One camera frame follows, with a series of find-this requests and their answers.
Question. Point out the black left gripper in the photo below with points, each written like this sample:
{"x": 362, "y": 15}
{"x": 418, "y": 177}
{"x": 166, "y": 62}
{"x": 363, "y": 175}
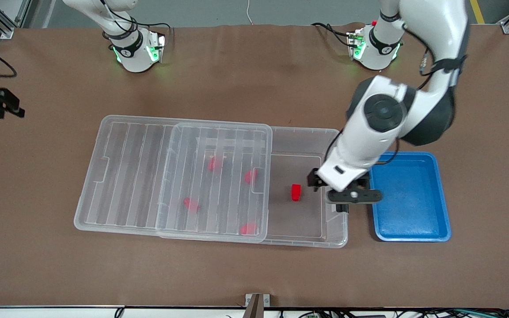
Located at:
{"x": 313, "y": 179}

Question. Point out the red block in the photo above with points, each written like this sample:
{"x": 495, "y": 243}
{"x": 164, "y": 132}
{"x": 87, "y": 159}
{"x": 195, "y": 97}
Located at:
{"x": 250, "y": 176}
{"x": 190, "y": 204}
{"x": 296, "y": 192}
{"x": 212, "y": 164}
{"x": 248, "y": 228}

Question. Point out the clear ribbed box lid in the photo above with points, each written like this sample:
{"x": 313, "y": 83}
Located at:
{"x": 126, "y": 176}

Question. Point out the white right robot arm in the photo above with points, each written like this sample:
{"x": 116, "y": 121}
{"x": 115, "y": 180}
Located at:
{"x": 131, "y": 48}

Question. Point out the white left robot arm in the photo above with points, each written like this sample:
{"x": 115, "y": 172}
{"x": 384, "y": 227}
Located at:
{"x": 369, "y": 137}

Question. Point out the clear plastic storage box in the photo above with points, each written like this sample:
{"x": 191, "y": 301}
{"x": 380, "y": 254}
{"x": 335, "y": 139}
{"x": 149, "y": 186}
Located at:
{"x": 298, "y": 221}

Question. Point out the blue plastic tray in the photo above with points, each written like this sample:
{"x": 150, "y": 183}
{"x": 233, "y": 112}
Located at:
{"x": 411, "y": 198}

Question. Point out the brown table cover sheet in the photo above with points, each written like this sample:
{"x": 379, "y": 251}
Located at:
{"x": 254, "y": 274}

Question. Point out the grey metal table bracket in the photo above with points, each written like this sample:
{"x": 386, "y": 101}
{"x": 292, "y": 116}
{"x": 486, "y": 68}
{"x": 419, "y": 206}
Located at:
{"x": 256, "y": 304}

